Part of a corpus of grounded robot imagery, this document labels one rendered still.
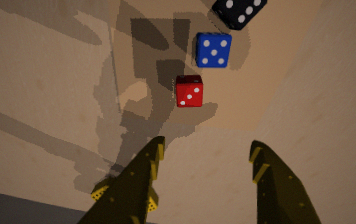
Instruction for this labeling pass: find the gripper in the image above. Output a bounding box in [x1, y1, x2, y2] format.
[77, 136, 322, 224]

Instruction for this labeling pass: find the blue die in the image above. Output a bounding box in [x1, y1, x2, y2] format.
[195, 32, 232, 68]

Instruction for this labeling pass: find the black die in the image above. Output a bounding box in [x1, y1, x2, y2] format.
[212, 0, 267, 31]

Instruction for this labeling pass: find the red die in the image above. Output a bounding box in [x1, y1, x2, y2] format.
[175, 75, 203, 108]

